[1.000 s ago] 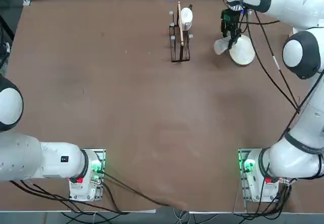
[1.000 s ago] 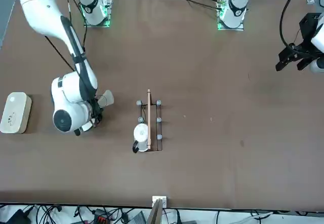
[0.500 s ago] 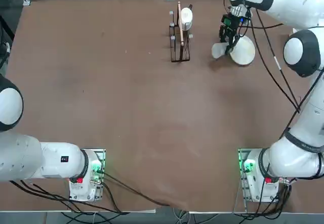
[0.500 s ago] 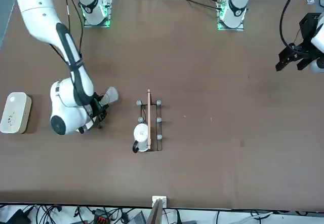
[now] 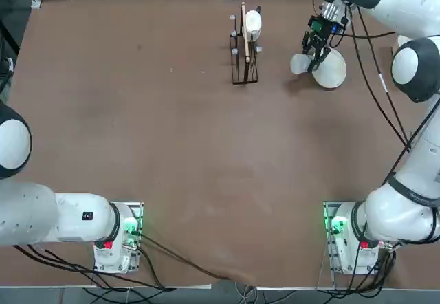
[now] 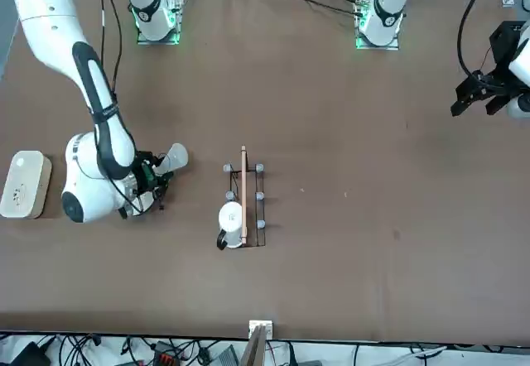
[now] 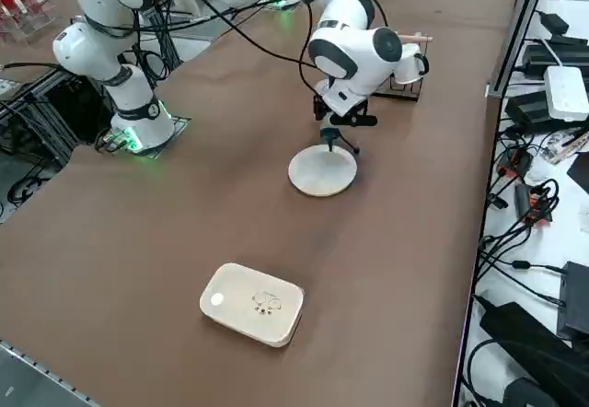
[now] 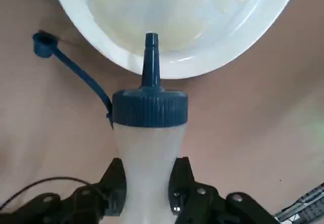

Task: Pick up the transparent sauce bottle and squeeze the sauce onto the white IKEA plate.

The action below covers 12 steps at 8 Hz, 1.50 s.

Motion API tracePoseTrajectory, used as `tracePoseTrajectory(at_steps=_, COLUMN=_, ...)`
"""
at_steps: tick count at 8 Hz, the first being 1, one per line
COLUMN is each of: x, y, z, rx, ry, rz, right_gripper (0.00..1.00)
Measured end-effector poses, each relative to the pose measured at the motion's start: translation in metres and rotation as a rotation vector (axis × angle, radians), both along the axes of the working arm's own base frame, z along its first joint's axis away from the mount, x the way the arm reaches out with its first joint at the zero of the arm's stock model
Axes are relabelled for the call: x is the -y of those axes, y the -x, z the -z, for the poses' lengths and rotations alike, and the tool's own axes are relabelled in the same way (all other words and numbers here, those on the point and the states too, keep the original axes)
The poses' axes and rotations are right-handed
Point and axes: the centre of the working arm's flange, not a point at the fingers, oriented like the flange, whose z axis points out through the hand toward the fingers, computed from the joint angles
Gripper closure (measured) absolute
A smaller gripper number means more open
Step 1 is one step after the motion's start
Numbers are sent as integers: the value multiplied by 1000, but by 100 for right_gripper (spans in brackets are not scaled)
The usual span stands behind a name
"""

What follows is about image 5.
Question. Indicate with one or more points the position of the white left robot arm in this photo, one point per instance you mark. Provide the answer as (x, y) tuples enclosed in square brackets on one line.
[(75, 221)]

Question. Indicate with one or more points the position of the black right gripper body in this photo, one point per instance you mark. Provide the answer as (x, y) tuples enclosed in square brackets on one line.
[(328, 35)]

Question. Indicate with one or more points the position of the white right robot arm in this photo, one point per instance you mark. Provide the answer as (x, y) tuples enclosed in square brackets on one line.
[(405, 5)]

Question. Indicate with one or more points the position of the white round plate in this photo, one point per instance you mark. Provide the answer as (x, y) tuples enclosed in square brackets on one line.
[(333, 73)]

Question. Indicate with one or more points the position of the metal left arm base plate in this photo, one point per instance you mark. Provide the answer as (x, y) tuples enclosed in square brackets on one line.
[(139, 207)]

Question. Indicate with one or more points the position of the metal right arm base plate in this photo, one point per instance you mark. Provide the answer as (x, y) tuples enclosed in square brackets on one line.
[(328, 249)]

